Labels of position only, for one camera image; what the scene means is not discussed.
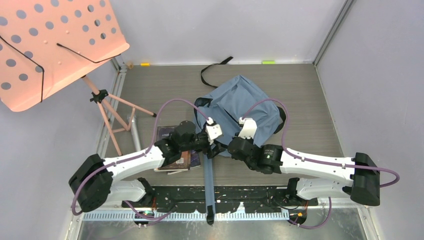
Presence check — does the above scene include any purple cable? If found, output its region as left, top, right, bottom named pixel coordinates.
left=70, top=98, right=215, bottom=226
left=240, top=97, right=401, bottom=230

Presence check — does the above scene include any pink perforated music stand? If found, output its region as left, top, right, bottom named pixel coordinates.
left=0, top=0, right=158, bottom=157

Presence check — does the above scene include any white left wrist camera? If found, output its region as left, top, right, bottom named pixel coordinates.
left=205, top=117, right=223, bottom=145

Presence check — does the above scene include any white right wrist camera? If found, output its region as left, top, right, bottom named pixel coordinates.
left=237, top=117, right=257, bottom=140

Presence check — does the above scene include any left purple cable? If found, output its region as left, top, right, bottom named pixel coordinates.
left=70, top=98, right=215, bottom=226

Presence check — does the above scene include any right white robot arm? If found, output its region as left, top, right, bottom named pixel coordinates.
left=228, top=137, right=381, bottom=207

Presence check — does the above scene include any light blue backpack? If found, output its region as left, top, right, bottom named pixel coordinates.
left=192, top=56, right=287, bottom=226

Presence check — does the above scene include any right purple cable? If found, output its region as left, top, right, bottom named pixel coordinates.
left=240, top=97, right=401, bottom=230

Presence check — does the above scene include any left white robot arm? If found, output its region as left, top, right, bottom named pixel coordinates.
left=68, top=118, right=223, bottom=216

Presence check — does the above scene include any purple cover book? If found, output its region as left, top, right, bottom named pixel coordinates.
left=190, top=150, right=201, bottom=169

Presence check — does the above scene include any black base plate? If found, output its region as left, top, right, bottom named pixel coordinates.
left=130, top=185, right=318, bottom=214

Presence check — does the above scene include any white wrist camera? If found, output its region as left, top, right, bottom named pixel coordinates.
left=237, top=117, right=257, bottom=140
left=205, top=117, right=223, bottom=145

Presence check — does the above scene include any silver metal cylinder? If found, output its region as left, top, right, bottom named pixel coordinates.
left=127, top=115, right=142, bottom=152

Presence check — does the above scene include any dark sunset cover book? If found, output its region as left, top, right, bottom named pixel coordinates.
left=154, top=125, right=191, bottom=175

